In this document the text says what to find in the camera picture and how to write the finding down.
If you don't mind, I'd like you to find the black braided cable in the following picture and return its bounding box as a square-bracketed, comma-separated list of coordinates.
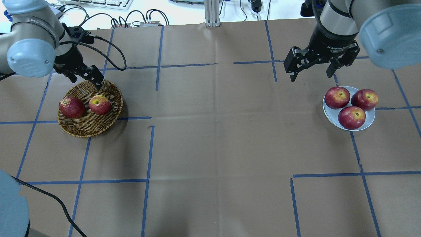
[59, 35, 127, 71]

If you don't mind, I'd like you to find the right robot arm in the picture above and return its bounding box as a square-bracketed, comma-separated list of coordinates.
[283, 0, 420, 82]

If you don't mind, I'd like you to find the red apple on plate side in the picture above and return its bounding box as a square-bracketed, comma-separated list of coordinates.
[351, 89, 379, 111]

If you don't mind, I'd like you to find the brown wicker basket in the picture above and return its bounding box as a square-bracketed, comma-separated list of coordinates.
[57, 80, 123, 138]

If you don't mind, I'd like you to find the light blue plate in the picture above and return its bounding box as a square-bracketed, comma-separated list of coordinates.
[322, 86, 379, 131]

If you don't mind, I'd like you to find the yellow-red apple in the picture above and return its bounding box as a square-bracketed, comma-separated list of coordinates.
[88, 95, 111, 115]

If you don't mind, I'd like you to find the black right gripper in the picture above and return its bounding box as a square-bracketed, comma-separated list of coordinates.
[283, 25, 360, 82]

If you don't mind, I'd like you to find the aluminium frame post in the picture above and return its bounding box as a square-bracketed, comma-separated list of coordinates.
[204, 0, 221, 27]

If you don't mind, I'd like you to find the dark red apple in basket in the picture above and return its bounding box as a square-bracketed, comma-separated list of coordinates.
[59, 96, 86, 119]

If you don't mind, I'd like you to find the white keyboard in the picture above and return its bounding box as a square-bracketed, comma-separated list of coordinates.
[59, 0, 134, 10]

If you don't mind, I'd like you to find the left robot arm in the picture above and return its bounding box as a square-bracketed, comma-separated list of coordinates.
[0, 0, 104, 90]

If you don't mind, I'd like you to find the red apple on plate back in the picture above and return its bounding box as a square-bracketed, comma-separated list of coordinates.
[324, 87, 351, 109]

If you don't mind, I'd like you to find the red apple on plate front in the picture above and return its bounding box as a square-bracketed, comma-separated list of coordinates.
[338, 106, 366, 130]

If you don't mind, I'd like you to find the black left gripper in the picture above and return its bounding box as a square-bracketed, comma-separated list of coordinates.
[54, 46, 104, 90]

